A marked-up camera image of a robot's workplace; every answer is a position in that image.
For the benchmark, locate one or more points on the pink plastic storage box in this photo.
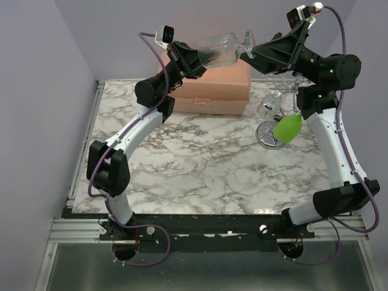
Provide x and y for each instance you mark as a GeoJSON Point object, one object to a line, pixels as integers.
{"type": "Point", "coordinates": [220, 91]}

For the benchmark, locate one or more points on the aluminium table frame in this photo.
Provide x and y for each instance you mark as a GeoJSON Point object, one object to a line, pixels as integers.
{"type": "Point", "coordinates": [51, 248]}

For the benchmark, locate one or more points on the small clear glass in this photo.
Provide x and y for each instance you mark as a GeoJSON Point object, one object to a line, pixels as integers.
{"type": "Point", "coordinates": [224, 49]}

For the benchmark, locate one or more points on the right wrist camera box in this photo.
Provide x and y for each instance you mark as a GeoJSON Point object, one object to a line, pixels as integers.
{"type": "Point", "coordinates": [304, 13]}

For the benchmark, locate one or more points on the chrome wire wine glass rack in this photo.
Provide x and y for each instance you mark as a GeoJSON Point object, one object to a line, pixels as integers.
{"type": "Point", "coordinates": [281, 119]}

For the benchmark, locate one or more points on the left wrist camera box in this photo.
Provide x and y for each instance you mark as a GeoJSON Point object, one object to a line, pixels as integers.
{"type": "Point", "coordinates": [164, 36]}

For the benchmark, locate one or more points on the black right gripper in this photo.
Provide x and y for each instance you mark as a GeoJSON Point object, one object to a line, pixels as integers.
{"type": "Point", "coordinates": [287, 48]}

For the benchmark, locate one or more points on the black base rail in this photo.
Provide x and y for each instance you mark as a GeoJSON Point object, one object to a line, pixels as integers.
{"type": "Point", "coordinates": [153, 233]}

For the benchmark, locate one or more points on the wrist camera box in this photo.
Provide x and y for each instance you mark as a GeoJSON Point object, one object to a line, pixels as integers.
{"type": "Point", "coordinates": [164, 36]}
{"type": "Point", "coordinates": [304, 13]}

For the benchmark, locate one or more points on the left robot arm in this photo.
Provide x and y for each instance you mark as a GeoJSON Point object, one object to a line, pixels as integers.
{"type": "Point", "coordinates": [107, 164]}

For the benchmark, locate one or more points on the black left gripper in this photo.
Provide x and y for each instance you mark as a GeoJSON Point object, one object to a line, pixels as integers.
{"type": "Point", "coordinates": [185, 60]}

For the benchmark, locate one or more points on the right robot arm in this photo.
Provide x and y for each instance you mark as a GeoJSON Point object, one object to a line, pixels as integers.
{"type": "Point", "coordinates": [320, 106]}

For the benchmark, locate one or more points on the green plastic goblet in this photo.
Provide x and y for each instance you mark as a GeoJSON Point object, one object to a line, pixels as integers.
{"type": "Point", "coordinates": [288, 128]}

